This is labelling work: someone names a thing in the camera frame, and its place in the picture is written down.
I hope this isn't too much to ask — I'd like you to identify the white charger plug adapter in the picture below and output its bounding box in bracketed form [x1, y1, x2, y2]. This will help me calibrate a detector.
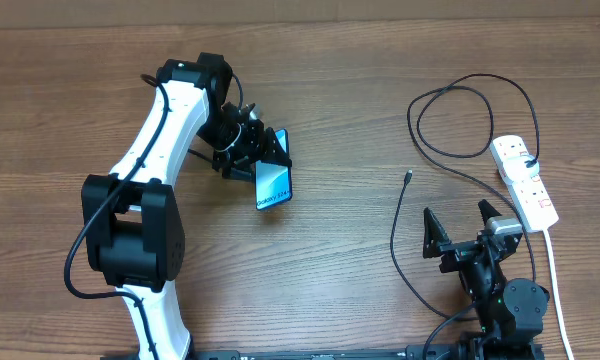
[499, 154, 539, 184]

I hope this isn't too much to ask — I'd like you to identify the black USB charging cable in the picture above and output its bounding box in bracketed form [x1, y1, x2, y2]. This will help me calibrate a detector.
[389, 73, 541, 321]

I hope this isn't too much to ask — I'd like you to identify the white power extension strip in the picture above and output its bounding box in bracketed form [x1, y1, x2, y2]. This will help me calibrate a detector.
[490, 135, 559, 233]

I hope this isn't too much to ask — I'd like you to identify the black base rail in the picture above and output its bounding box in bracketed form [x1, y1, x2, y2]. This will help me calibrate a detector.
[99, 343, 546, 360]

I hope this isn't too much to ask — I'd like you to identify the white power strip cord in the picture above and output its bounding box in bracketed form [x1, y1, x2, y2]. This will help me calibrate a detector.
[542, 228, 575, 360]

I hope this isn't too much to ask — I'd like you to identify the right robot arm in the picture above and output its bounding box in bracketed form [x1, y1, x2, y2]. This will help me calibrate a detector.
[421, 200, 550, 360]

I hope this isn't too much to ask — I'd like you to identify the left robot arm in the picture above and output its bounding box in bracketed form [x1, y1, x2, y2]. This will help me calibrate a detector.
[63, 53, 293, 359]

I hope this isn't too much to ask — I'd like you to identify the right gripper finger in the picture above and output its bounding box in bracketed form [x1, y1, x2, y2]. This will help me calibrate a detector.
[478, 199, 502, 225]
[423, 208, 452, 258]

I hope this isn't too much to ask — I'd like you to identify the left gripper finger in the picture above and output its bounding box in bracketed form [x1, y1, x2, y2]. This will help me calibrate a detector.
[222, 164, 255, 182]
[258, 127, 292, 168]

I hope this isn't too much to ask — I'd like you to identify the blue screen Galaxy smartphone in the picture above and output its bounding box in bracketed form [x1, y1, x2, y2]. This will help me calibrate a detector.
[255, 129, 293, 211]

